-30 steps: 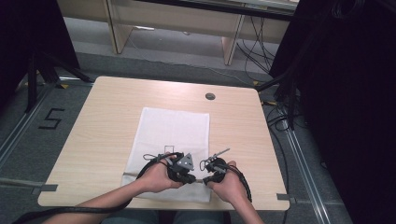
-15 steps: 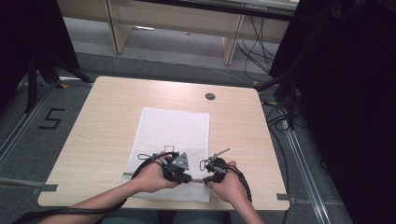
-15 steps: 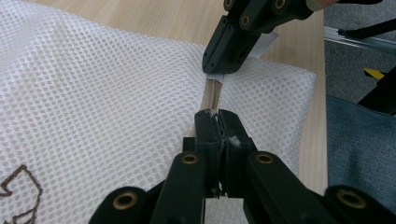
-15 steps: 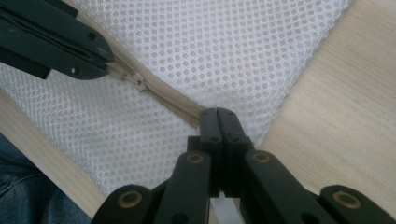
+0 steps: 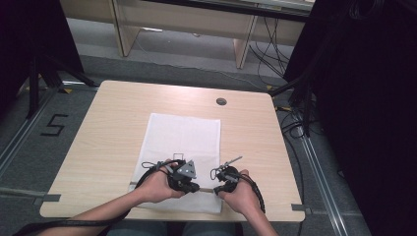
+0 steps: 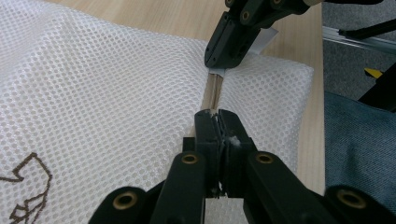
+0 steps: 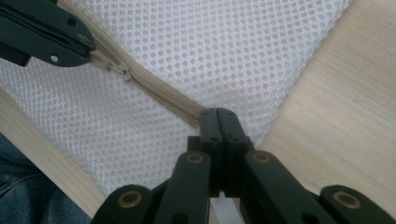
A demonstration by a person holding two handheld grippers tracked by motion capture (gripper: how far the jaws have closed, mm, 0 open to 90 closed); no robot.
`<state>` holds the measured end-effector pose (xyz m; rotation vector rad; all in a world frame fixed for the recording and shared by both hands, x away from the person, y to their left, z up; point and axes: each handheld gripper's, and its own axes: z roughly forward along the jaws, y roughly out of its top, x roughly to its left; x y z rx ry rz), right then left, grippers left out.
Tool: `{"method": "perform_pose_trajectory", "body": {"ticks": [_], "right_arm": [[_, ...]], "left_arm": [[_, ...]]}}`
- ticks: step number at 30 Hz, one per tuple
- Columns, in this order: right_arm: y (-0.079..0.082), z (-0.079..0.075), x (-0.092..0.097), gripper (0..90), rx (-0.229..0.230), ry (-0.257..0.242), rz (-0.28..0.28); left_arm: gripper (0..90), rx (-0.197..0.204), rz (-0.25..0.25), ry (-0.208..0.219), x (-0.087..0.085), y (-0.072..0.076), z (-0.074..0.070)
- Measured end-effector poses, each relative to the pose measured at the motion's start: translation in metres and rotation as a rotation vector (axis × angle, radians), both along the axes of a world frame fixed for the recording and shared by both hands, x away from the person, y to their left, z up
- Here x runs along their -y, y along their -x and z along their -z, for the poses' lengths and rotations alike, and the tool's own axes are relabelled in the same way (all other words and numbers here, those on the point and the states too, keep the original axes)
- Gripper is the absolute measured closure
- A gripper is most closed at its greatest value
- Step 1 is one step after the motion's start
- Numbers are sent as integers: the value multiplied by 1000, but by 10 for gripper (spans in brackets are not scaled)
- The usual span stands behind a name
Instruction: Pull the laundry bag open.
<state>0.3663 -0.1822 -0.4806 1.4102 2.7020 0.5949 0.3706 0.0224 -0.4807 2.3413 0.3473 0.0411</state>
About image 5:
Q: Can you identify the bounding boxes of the black tripod stand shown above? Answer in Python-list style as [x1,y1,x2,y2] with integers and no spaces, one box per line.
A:
[27,53,99,120]
[269,62,317,138]

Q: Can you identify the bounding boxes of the metal floor rail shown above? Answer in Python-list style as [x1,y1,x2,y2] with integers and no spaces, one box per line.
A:
[0,88,57,180]
[295,126,350,236]

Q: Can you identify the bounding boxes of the bundle of black cables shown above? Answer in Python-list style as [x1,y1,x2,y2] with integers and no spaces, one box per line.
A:
[248,15,291,79]

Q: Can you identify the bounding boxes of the person's left hand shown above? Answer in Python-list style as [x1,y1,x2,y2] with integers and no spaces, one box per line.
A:
[137,158,185,205]

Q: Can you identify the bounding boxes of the white cloth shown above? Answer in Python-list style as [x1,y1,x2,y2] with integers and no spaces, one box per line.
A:
[128,112,224,214]

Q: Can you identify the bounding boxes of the grey tape strip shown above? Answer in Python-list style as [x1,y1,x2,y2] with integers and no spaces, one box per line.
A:
[290,203,313,216]
[32,193,62,207]

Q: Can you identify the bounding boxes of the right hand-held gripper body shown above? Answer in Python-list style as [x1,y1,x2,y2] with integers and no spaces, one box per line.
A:
[214,155,244,194]

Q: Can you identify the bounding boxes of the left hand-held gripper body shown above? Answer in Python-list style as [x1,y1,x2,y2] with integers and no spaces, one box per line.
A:
[166,158,199,194]

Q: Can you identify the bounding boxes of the black curtain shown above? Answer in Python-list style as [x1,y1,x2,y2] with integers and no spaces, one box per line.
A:
[282,0,417,236]
[0,0,86,116]

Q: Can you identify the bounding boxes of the black floor cables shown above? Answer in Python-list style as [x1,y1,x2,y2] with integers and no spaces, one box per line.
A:
[274,104,308,236]

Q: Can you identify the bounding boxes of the person's right hand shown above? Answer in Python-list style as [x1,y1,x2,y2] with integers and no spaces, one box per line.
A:
[218,168,264,216]

